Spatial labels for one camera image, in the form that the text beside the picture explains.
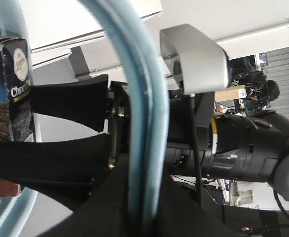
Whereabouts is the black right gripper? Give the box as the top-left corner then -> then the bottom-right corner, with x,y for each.
108,81 -> 217,177

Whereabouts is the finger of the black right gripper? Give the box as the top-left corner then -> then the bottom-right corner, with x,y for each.
0,133 -> 111,196
30,75 -> 108,132

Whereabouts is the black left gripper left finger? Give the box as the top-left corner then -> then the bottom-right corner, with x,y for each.
39,158 -> 155,237

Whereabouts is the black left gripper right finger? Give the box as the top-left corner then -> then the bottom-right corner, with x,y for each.
154,172 -> 253,237

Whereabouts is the dark blue Danisa cookie box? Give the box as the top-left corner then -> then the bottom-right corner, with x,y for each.
0,37 -> 35,198

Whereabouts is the light blue plastic basket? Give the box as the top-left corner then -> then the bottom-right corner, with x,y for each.
0,0 -> 171,237

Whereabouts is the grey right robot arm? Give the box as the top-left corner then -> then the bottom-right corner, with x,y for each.
0,75 -> 289,209

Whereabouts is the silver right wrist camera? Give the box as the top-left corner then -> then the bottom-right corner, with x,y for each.
160,24 -> 230,95

